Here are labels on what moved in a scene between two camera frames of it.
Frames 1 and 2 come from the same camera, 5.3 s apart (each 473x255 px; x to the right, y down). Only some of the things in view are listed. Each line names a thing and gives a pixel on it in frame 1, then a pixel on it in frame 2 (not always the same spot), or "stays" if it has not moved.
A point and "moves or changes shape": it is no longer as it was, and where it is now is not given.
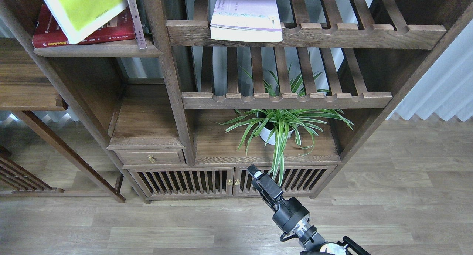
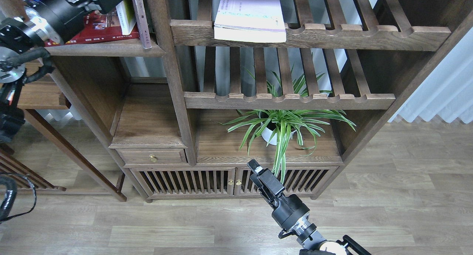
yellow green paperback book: [77, 12] moves or changes shape
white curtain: [446, 91] stays
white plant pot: [265, 133] stays
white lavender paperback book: [246, 15] stays
